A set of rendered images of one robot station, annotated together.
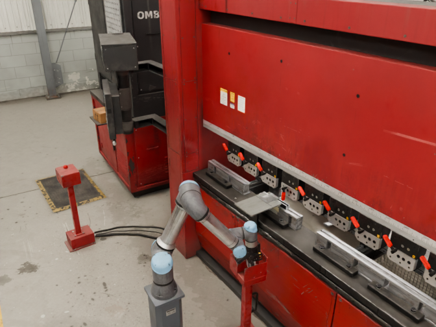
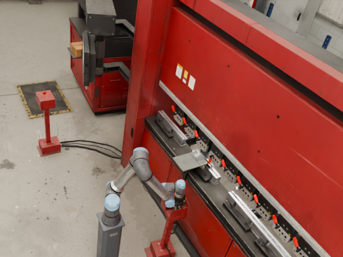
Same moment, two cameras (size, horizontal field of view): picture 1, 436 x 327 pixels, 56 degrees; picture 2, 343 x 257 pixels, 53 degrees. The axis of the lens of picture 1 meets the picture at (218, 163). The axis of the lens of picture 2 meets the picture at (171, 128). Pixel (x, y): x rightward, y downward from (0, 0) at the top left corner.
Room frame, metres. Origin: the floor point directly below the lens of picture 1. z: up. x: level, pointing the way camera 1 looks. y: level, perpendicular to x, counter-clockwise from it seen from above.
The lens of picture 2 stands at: (0.08, 0.09, 3.04)
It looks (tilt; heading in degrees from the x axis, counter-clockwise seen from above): 37 degrees down; 356
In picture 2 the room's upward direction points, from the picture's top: 12 degrees clockwise
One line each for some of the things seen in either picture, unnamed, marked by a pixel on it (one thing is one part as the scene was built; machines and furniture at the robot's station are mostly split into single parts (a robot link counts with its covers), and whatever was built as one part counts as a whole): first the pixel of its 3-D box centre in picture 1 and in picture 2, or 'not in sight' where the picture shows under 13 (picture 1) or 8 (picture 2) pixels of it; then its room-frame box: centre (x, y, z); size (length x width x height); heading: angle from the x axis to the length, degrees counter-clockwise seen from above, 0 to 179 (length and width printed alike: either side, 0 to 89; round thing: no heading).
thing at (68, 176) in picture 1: (73, 206); (47, 123); (3.27, 1.34, 0.41); 0.25 x 0.20 x 0.83; 124
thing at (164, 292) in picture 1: (163, 283); (111, 214); (1.80, 0.31, 0.82); 0.15 x 0.15 x 0.10
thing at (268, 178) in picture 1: (273, 172); (205, 139); (2.48, -0.38, 1.18); 0.15 x 0.09 x 0.17; 34
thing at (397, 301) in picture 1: (394, 300); (270, 256); (1.60, -0.91, 0.89); 0.30 x 0.05 x 0.03; 34
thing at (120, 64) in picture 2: (152, 126); (119, 73); (3.38, 0.57, 1.18); 0.40 x 0.24 x 0.07; 34
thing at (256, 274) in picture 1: (248, 263); (174, 204); (2.07, -0.19, 0.75); 0.20 x 0.16 x 0.18; 25
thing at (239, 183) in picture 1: (228, 176); (171, 127); (2.92, -0.08, 0.92); 0.50 x 0.06 x 0.10; 34
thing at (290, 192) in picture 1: (294, 184); (219, 154); (2.32, -0.49, 1.18); 0.15 x 0.09 x 0.17; 34
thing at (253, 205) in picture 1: (257, 204); (190, 160); (2.38, -0.27, 1.00); 0.26 x 0.18 x 0.01; 124
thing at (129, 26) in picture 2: (148, 69); (122, 30); (3.38, 0.57, 1.67); 0.40 x 0.24 x 0.07; 34
